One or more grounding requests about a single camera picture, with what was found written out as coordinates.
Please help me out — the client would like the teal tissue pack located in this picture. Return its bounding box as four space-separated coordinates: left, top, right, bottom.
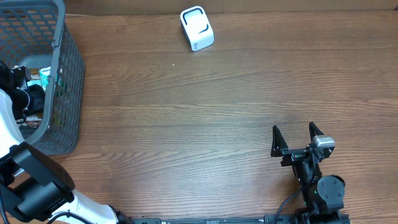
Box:
39 67 51 91

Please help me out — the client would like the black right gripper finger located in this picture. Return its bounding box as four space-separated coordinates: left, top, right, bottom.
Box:
271 125 289 157
308 121 324 140

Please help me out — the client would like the grey plastic shopping basket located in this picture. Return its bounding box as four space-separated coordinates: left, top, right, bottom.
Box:
1 0 85 155

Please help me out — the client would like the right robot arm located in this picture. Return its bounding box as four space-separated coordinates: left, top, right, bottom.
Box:
266 122 350 224

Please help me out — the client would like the brown snack bag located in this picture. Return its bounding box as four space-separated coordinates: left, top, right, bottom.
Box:
17 66 45 128

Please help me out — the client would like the white barcode scanner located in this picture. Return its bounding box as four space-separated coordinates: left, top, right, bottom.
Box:
180 6 215 52

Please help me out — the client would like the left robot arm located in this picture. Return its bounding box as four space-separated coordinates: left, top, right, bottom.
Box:
1 63 132 224

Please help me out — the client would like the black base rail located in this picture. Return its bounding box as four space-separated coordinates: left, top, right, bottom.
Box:
130 213 351 224

